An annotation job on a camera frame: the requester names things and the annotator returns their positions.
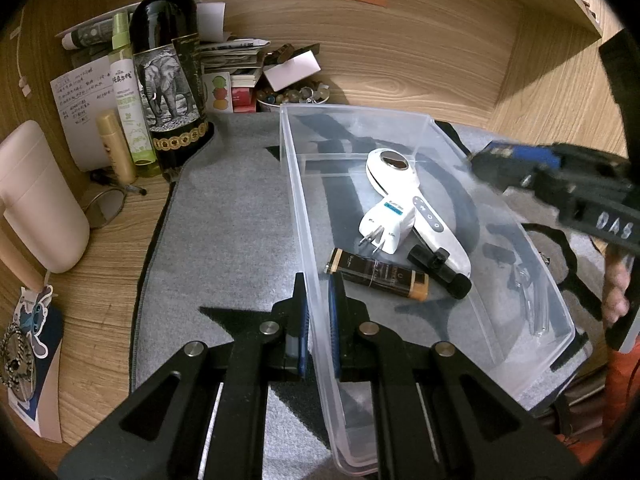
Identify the black pen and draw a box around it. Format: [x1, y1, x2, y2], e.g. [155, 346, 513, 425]
[89, 169, 148, 196]

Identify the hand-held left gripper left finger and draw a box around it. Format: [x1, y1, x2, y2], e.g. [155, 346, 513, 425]
[57, 272, 310, 480]

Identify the clear plastic storage box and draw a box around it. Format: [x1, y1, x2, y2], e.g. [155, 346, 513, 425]
[279, 102, 576, 476]

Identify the grey mat with black letters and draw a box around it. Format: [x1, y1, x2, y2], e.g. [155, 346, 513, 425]
[131, 110, 608, 480]

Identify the white bowl of beads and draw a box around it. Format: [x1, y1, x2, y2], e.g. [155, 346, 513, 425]
[256, 80, 331, 113]

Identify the fruit printed card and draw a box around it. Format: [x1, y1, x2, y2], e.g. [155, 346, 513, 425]
[202, 72, 233, 113]

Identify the beaded chain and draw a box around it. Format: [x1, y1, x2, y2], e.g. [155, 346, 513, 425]
[0, 322, 36, 406]

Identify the green spray bottle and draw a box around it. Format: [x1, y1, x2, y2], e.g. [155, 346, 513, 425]
[109, 11, 161, 178]

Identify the small red box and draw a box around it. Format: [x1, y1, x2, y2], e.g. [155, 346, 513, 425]
[231, 86, 258, 111]

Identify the white hanging cable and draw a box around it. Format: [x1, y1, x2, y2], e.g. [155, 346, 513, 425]
[9, 10, 33, 96]

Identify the small black cylinder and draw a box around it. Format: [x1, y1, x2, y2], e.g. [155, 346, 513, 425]
[406, 245, 472, 300]

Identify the white charger plug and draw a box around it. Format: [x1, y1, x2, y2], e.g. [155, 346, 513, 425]
[357, 199, 417, 256]

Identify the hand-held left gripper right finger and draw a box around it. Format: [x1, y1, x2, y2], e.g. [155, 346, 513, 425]
[327, 275, 583, 480]

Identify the small pink box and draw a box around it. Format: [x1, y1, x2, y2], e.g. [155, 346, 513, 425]
[263, 51, 321, 92]

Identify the dark wine bottle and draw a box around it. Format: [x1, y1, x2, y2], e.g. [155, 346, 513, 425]
[129, 0, 210, 182]

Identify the beige cylindrical container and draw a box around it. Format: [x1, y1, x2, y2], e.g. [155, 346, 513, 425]
[0, 120, 91, 275]

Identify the white handheld massager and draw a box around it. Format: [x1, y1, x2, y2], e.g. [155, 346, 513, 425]
[365, 149, 472, 281]

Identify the blue cartoon sticker card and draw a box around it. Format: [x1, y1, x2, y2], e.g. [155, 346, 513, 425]
[7, 284, 65, 443]

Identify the person's right hand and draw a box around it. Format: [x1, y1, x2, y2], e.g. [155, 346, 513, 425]
[601, 249, 632, 327]

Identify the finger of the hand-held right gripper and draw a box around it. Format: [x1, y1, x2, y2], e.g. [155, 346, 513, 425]
[471, 140, 563, 196]

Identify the orange clothing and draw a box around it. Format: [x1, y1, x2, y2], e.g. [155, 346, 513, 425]
[607, 345, 640, 411]

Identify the stack of books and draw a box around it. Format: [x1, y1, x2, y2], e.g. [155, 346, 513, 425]
[200, 37, 273, 111]

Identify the black and gold tube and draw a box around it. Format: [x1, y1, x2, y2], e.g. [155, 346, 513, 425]
[326, 247, 431, 302]

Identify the folding metal tool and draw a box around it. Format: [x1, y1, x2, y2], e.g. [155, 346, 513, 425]
[509, 260, 551, 337]

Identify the handwritten white note paper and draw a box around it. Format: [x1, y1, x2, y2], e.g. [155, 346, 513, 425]
[50, 55, 118, 171]

